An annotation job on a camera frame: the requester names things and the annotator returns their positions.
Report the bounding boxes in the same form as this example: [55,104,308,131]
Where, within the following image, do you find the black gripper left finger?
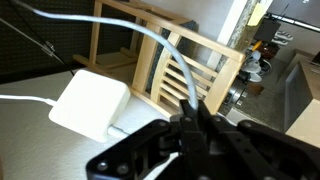
[85,99,215,180]

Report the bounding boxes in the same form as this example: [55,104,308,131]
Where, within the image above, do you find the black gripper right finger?
[192,99,320,180]

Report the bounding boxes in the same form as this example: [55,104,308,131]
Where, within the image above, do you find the white power adapter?
[48,68,132,144]

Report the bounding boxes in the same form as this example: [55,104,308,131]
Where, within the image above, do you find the thick white adapter cord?
[9,0,200,139]

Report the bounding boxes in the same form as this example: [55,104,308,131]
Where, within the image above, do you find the cardboard box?
[284,49,320,148]

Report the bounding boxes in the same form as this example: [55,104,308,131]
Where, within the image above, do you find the wooden slat-back chair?
[72,0,246,116]

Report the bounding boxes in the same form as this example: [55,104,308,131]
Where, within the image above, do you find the kitchen counter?
[205,0,275,68]

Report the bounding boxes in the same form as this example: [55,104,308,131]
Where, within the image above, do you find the yellow sticky note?
[247,2,267,28]

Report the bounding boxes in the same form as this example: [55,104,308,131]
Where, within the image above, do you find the thin white adapter cable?
[0,94,58,107]

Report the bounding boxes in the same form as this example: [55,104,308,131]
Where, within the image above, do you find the thin cable with connector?
[0,17,76,77]

